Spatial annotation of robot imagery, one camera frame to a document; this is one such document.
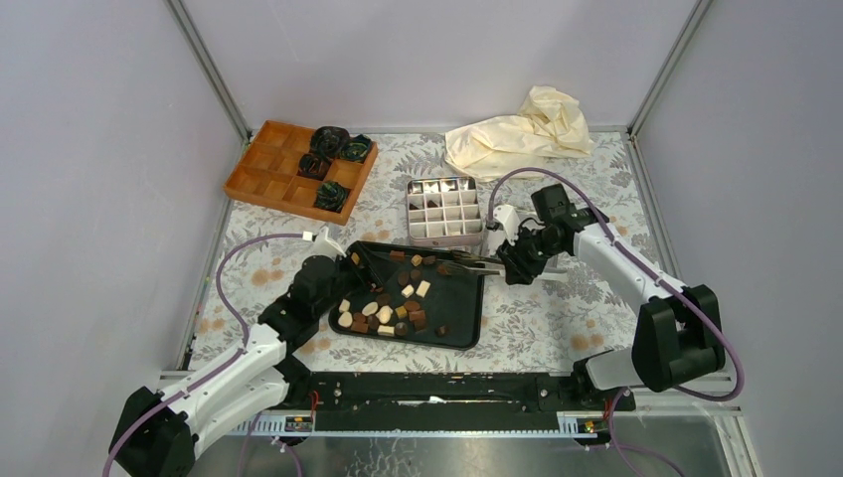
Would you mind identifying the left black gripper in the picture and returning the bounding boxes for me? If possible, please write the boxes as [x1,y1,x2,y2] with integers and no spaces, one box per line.
[314,242,403,321]

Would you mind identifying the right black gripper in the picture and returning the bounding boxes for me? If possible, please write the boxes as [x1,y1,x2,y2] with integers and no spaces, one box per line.
[496,224,564,286]

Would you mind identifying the metal serving tongs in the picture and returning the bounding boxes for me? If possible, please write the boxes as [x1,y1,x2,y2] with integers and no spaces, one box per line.
[436,250,504,276]

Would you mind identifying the black plastic tray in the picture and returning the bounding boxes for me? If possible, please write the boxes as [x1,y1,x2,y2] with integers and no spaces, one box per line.
[328,241,484,351]

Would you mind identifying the pink grid box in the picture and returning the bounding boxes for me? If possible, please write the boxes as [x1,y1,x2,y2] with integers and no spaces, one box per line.
[406,176,484,247]

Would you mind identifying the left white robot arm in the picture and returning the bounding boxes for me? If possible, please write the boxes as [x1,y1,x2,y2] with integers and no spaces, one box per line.
[102,241,395,476]

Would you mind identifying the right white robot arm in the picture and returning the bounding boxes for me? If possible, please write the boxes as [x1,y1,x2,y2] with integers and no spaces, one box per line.
[491,185,726,409]

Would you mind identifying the white oval chocolate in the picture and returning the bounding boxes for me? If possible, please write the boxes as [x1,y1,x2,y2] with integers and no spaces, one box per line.
[361,301,380,316]

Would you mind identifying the white chocolate piece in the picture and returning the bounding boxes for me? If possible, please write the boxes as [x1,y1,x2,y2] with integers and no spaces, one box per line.
[416,280,430,297]

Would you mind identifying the dark paper cup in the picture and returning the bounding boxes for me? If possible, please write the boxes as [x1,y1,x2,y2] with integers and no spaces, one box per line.
[338,134,374,164]
[310,126,350,159]
[313,181,350,213]
[297,153,333,181]

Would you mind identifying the silver metal tray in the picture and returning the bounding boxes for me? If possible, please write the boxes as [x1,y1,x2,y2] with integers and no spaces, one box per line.
[478,202,564,264]

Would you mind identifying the floral table mat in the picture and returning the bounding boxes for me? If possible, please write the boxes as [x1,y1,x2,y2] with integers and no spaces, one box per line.
[185,131,658,372]

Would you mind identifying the cream cloth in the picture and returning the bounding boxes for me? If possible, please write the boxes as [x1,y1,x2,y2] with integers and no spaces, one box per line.
[444,85,594,182]

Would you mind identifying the orange compartment box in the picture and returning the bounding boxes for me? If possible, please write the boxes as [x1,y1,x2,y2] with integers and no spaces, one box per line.
[223,120,379,225]

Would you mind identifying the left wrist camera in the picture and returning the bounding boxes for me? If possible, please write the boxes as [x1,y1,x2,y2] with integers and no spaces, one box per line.
[301,226,346,259]

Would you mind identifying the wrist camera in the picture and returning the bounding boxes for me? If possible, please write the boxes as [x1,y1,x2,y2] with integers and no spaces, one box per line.
[301,226,346,259]
[485,204,520,252]

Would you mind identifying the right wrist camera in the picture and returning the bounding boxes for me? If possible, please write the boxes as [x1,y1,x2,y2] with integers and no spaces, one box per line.
[485,204,520,252]

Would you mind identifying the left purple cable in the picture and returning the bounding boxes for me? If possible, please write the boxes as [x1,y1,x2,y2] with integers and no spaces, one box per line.
[101,232,314,477]

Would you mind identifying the purple cable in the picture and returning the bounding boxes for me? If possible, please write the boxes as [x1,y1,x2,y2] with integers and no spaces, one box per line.
[101,232,314,477]
[485,167,747,477]

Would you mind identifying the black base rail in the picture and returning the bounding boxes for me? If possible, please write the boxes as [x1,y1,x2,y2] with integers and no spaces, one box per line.
[279,372,636,434]

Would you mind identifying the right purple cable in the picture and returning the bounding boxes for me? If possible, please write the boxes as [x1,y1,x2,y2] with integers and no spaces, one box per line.
[485,167,747,477]

